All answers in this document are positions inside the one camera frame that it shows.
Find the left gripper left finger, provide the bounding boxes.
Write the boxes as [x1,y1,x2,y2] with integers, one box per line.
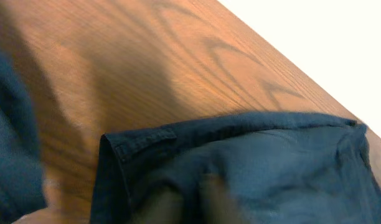
[131,187,183,224]

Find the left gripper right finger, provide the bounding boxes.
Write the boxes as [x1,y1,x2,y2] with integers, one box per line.
[201,174,248,224]

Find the navy blue shorts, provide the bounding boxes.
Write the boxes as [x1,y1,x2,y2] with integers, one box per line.
[90,112,381,223]

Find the folded navy shorts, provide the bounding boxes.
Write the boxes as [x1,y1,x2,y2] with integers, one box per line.
[0,51,46,223]

